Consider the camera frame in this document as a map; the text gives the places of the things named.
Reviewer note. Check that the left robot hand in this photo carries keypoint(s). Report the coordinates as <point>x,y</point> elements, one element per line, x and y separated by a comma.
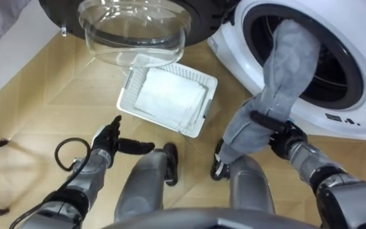
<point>108,140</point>

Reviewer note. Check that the robot body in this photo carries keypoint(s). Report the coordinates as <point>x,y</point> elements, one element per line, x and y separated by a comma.
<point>208,219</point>

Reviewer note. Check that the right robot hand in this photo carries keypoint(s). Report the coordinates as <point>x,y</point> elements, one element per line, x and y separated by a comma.
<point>286,138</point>

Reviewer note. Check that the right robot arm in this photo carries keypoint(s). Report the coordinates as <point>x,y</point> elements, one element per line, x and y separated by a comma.
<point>345,197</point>

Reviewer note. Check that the white folded cloth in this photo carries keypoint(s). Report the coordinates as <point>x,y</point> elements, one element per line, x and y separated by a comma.
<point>170,95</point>

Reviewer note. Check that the open black washer door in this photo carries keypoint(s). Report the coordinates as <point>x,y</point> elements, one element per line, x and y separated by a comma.
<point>202,19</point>

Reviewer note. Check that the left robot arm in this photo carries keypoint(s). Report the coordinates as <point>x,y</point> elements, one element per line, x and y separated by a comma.
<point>87,187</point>

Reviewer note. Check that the grey cloth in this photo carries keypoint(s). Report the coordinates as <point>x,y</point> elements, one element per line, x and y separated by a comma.
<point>288,66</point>

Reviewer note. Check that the white plastic laundry basket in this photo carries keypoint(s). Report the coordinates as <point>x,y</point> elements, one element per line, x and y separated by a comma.
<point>208,86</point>

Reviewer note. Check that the robot legs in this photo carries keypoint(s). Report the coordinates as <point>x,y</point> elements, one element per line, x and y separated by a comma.
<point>145,187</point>

